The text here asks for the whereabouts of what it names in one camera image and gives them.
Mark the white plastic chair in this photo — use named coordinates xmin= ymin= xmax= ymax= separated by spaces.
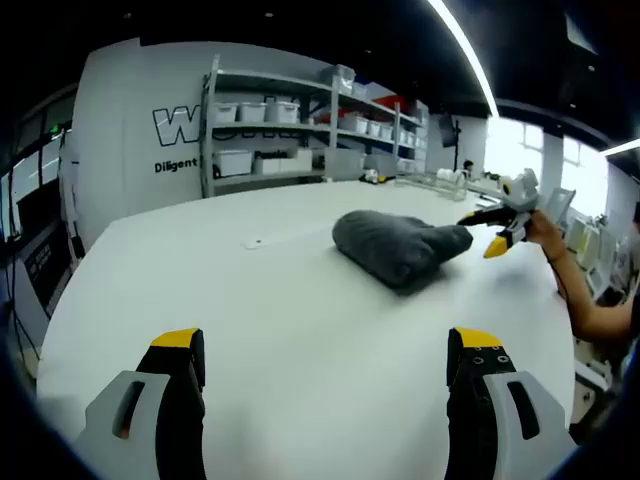
xmin=573 ymin=357 xmax=615 ymax=396

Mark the row of white storage bins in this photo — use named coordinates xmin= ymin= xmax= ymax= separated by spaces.
xmin=212 ymin=64 xmax=429 ymax=177

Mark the grey towel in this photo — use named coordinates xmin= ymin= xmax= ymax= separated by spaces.
xmin=332 ymin=209 xmax=474 ymax=297

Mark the long ceiling light strip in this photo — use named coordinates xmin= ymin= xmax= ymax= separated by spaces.
xmin=427 ymin=0 xmax=497 ymax=119
xmin=603 ymin=137 xmax=640 ymax=159

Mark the white wire rack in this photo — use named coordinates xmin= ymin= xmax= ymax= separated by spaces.
xmin=393 ymin=168 xmax=474 ymax=202

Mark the person's right hand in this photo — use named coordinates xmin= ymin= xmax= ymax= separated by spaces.
xmin=523 ymin=208 xmax=569 ymax=261

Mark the black monitor on stand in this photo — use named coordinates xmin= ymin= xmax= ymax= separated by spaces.
xmin=438 ymin=113 xmax=462 ymax=162

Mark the grey metal shelf rack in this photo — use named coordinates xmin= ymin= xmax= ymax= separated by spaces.
xmin=199 ymin=53 xmax=431 ymax=199

